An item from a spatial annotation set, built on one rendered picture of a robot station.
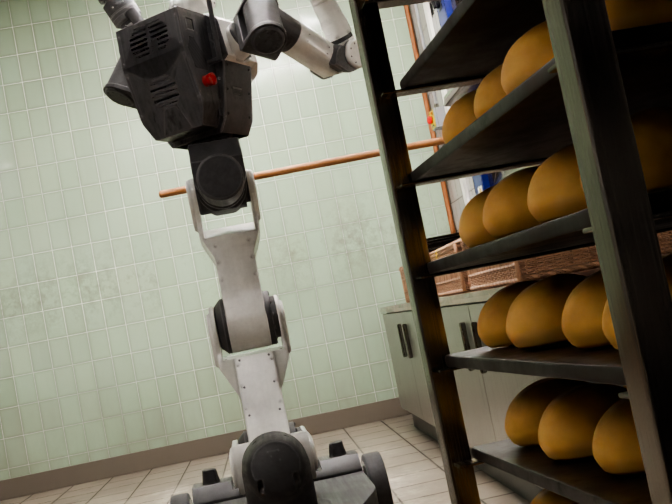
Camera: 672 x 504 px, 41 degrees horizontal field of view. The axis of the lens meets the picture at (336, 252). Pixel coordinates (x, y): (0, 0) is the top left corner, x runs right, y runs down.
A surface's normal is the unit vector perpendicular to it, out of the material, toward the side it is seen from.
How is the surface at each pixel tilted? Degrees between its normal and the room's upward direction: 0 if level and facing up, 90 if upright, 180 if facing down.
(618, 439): 70
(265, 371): 64
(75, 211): 90
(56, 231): 90
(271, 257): 90
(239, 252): 84
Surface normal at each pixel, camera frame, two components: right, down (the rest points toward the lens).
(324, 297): 0.08, -0.08
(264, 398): 0.00, -0.50
